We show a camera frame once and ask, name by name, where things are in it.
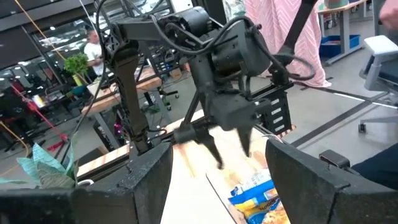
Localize person's leg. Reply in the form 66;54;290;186
351;141;398;190

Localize small black clamp block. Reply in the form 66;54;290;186
318;149;351;169

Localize yellow blue noodle packet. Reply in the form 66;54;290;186
228;179;292;224

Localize person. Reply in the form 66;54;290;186
83;29;105;77

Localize wooden workbench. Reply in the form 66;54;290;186
80;67;162;118

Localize small green bushy plant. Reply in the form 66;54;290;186
63;52;90;86

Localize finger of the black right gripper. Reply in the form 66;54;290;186
173;123;224;170
238;126;254;158

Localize pink patterned cloth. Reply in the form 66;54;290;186
244;0;332;88

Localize black box with white labels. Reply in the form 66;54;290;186
257;90;294;134

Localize blue plastic bin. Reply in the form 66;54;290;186
319;34;361;58

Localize person's hand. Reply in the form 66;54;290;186
379;0;398;30

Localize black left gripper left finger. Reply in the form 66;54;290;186
0;142;174;224

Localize red cable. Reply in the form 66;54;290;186
9;83;69;152

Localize yellow cable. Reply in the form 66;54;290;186
14;0;68;62

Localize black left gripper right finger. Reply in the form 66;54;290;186
266;139;398;224

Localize green leafy artificial plant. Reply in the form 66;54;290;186
0;132;80;189

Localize wooden table grey legs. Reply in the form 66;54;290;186
317;0;374;65

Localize white grey office chair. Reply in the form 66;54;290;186
357;34;398;134

